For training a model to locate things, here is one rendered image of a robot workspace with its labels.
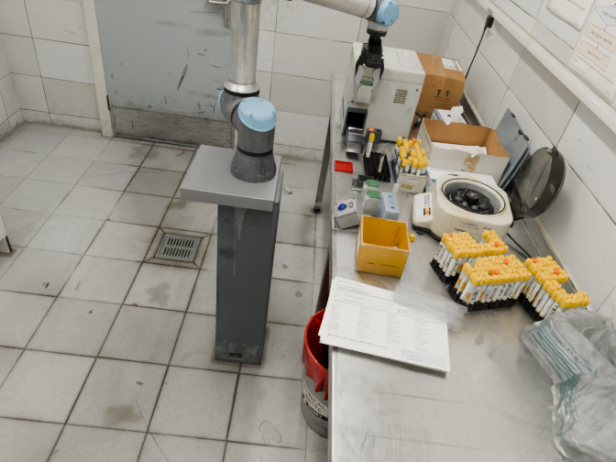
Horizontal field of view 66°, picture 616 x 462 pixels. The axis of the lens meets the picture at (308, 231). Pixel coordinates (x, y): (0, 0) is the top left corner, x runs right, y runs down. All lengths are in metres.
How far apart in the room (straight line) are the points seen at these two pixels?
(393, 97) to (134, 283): 1.51
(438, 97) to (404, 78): 0.48
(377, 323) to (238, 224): 0.64
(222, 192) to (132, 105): 2.17
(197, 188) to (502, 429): 1.03
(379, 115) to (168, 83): 1.82
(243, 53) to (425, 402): 1.08
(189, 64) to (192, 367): 1.98
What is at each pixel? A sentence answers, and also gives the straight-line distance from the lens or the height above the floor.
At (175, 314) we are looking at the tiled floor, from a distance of 2.33.
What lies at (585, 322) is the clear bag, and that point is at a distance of 1.22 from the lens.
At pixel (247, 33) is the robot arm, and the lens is 1.51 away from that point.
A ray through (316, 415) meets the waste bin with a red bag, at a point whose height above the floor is 0.13.
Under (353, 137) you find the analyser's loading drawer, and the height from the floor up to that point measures 0.93.
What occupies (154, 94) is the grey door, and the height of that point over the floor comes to 0.37.
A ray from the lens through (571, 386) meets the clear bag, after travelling 1.21.
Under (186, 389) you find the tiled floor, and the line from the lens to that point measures 2.09.
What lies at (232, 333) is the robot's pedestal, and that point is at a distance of 2.00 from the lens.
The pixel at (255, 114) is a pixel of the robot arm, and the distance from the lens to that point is 1.45.
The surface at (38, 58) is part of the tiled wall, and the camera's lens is 3.79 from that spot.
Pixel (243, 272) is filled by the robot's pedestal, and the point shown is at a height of 0.54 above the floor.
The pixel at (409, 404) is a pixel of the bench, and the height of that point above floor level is 0.88.
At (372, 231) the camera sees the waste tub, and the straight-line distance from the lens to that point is 1.39.
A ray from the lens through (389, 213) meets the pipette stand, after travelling 1.41.
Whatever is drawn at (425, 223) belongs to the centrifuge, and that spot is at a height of 0.91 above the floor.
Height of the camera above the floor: 1.75
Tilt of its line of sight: 38 degrees down
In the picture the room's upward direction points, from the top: 10 degrees clockwise
